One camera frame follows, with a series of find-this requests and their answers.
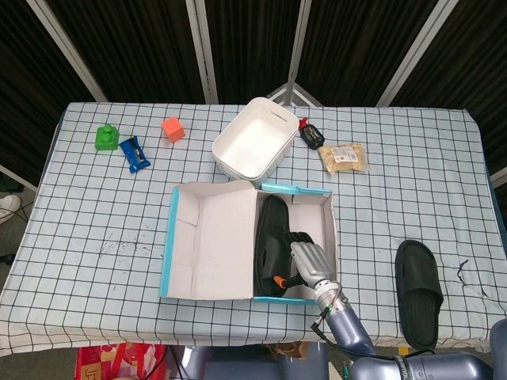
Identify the black bottle with red cap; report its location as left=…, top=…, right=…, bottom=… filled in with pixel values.
left=297, top=116, right=326, bottom=150

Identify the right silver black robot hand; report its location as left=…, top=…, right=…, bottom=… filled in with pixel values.
left=273, top=230, right=339, bottom=290

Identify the dark blue chair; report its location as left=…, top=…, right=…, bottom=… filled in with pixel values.
left=197, top=342, right=330, bottom=380

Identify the black folding screen white frame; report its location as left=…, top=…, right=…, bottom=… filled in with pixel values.
left=0, top=0, right=507, bottom=191

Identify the light blue shoe box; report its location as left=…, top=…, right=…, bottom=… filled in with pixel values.
left=159, top=181, right=340, bottom=306

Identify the beige snack packet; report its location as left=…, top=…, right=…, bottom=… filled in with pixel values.
left=317, top=142, right=370, bottom=174

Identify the white checkered tablecloth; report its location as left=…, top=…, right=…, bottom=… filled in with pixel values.
left=0, top=101, right=507, bottom=353

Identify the red patterned bag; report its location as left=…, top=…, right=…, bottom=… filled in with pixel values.
left=74, top=343, right=170, bottom=380

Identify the orange cube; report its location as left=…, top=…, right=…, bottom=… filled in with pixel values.
left=161, top=116, right=187, bottom=143

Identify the blue toy piece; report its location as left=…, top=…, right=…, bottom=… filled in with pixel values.
left=118, top=135, right=153, bottom=174

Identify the green toy block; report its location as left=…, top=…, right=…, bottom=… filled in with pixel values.
left=94, top=123, right=120, bottom=152

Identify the black slipper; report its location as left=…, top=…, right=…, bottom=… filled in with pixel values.
left=253, top=194, right=318, bottom=300
left=395, top=239, right=444, bottom=350

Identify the brown paper bag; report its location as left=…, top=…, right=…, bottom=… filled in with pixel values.
left=265, top=340, right=309, bottom=359

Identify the grey metal screen foot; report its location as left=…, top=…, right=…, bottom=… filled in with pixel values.
left=267, top=82, right=324, bottom=107

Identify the white plastic storage bin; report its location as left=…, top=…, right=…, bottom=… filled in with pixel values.
left=212, top=97, right=300, bottom=187

